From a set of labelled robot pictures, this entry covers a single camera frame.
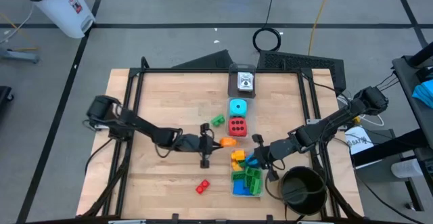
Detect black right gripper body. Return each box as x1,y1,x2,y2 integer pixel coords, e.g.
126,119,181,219
252,134,280,181

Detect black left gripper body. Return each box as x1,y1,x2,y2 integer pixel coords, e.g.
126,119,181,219
200,123,214,169

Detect small blue toy block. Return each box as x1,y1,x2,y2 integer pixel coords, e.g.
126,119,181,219
246,152,260,166

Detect orange toy block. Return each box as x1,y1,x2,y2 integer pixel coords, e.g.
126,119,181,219
219,137,237,148

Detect red foam die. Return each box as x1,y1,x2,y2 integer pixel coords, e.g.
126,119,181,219
227,117,248,138

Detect large blue toy block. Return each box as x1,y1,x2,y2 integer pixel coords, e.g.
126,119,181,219
232,179,253,197

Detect teal foam die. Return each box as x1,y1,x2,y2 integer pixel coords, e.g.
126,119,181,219
229,98,248,118

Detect white playing card pack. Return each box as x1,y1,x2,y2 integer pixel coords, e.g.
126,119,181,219
236,71,255,93

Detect green studded brick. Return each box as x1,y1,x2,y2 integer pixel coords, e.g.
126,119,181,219
210,114,227,128

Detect red two-stud toy block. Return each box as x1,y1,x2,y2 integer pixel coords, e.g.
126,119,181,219
195,179,211,195

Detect black bucket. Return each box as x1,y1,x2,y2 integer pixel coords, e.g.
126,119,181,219
277,165,329,217

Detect dark grey panel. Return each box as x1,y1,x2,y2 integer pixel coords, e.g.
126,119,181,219
170,49,238,70

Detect white printed label bag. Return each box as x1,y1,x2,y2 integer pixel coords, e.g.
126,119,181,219
344,125,375,156

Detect black perforated panel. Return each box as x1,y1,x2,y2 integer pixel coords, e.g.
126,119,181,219
256,49,347,95

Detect clear plastic bottle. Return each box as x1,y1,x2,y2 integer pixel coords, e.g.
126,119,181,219
390,158,433,179

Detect black side cart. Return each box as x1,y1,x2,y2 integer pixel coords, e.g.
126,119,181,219
351,41,433,213

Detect blue cloth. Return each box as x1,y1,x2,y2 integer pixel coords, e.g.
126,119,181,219
411,79,433,110

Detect white pedal trash bin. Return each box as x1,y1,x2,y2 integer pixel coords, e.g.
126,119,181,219
15,0,97,39

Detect grey stand foot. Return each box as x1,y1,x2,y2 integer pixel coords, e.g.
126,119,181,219
0,46,41,65

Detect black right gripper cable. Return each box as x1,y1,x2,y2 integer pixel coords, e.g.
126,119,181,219
265,178,288,204

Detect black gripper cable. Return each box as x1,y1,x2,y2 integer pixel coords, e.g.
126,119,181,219
265,178,288,204
154,126,183,159

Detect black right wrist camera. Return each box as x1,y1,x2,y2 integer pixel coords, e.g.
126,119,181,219
269,139,292,160

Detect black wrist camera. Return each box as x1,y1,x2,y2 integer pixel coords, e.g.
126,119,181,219
181,134,202,152
269,139,292,160

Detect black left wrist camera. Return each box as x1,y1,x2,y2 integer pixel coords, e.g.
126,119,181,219
181,134,202,152

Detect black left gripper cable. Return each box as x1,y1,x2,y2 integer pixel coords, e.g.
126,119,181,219
154,126,183,159

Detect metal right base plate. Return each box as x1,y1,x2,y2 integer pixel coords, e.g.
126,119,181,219
306,117,349,131

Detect metal base plate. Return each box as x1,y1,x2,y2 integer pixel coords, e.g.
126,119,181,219
306,117,349,131
89,120,112,132

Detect black metal table frame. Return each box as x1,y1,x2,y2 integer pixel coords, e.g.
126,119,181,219
76,56,365,224

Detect black left base cable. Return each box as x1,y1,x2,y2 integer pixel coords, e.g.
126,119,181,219
83,137,114,177

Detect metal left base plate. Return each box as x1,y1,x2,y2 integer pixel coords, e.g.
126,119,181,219
89,120,112,132

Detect coiled black cable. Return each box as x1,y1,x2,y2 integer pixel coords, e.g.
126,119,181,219
252,0,283,53

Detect yellow floor cable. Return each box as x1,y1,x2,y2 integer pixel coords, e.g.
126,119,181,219
306,0,335,57

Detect white floor cable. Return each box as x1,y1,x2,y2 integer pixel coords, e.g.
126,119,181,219
0,3,35,45

